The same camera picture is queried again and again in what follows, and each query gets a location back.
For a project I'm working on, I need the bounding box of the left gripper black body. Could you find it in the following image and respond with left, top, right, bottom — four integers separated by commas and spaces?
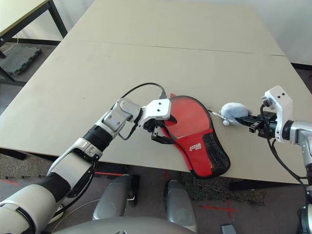
143, 117, 166, 140

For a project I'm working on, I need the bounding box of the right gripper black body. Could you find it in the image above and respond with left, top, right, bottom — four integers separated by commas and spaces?
249, 111, 278, 139

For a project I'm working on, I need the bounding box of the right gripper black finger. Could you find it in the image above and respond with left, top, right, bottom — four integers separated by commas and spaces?
235, 119, 256, 127
234, 116, 259, 122

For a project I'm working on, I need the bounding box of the grey plush toy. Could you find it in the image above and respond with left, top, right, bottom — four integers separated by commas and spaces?
218, 102, 253, 126

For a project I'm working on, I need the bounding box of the red ping-pong paddle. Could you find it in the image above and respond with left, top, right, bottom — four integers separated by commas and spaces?
163, 97, 212, 140

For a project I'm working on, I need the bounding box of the red black paddle case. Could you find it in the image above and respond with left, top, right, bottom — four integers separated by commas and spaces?
159, 92, 232, 180

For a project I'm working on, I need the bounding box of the black table base beam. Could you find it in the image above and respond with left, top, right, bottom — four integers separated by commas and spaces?
230, 179, 308, 191
0, 145, 57, 162

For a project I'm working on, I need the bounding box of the grey robot right leg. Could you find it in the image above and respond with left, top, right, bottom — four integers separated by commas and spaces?
163, 179, 197, 233

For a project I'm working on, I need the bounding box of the grey robot leg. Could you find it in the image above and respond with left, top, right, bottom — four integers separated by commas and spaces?
163, 179, 197, 233
92, 174, 141, 222

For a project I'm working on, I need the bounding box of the dark speckled floor mat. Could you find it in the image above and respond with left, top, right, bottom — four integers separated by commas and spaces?
181, 171, 267, 205

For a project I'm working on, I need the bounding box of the grey robot left leg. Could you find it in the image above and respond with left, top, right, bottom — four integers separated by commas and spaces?
92, 174, 141, 222

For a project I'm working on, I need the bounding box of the red floor tape cross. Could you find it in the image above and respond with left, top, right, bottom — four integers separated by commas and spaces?
196, 198, 239, 218

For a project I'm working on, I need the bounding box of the grey robot torso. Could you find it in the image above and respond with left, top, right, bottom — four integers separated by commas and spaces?
54, 216, 196, 234

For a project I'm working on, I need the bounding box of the small grey floor box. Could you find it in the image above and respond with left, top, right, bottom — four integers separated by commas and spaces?
220, 224, 236, 234

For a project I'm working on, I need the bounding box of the black foam floor mat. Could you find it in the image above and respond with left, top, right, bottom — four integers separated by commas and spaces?
0, 46, 43, 76

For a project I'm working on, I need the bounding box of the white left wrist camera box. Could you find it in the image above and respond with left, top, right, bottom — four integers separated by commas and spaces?
139, 97, 173, 129

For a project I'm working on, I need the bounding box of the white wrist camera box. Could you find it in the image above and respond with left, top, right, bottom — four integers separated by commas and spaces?
139, 97, 173, 129
261, 85, 293, 144

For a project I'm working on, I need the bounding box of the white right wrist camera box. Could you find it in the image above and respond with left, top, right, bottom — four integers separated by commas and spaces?
261, 85, 293, 144

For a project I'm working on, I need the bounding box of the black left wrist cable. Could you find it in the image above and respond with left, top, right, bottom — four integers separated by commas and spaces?
70, 82, 168, 198

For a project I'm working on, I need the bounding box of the red floor tape frame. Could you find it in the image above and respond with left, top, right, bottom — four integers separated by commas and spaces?
93, 171, 130, 178

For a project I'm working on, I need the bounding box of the thin white floor cable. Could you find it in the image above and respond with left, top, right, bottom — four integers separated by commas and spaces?
52, 198, 101, 232

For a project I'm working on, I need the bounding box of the white cable by foam mat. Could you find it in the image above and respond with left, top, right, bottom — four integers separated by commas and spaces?
5, 37, 20, 54

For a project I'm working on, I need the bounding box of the beige side table black frame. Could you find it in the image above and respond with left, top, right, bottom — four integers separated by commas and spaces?
0, 0, 69, 86

